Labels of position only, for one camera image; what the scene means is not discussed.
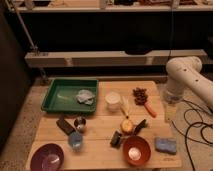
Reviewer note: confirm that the blue cup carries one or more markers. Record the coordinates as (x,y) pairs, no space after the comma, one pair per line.
(75,140)

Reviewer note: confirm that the dark green vegetable toy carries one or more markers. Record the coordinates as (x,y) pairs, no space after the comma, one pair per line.
(141,125)

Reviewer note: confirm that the blue sponge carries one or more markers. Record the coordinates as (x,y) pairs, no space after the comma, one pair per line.
(165,145)

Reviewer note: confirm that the green plastic tray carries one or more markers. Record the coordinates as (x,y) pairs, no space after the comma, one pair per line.
(61,96)

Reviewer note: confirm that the white shelf rack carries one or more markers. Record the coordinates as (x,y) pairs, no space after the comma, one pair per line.
(49,58)

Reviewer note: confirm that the yellow round fruit toy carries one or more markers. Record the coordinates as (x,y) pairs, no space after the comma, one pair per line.
(127,126)

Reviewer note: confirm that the cream stick utensil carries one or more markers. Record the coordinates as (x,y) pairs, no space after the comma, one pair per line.
(125,107)

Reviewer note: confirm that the white plastic cup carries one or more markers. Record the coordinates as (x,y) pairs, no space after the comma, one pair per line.
(113,101)

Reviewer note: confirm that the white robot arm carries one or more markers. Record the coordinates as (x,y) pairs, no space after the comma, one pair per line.
(185,72)

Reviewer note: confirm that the orange bowl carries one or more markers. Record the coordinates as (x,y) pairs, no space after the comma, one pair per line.
(136,151)

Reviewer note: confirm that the crumpled grey cloth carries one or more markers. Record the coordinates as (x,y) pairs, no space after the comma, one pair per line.
(85,97)

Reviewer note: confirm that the brush with orange handle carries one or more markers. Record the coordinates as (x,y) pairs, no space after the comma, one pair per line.
(141,99)

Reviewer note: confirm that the small metal can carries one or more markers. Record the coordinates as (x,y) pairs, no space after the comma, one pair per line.
(80,124)

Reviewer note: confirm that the purple bowl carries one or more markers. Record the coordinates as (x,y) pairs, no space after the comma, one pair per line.
(48,157)

